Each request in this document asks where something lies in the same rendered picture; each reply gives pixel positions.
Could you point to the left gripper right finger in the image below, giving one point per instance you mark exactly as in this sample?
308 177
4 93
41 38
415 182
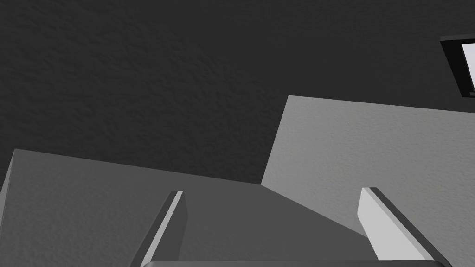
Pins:
393 233

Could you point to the black framed window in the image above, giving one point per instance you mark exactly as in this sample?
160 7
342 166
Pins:
464 66

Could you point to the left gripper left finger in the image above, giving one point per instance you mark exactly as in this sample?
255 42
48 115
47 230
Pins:
167 230

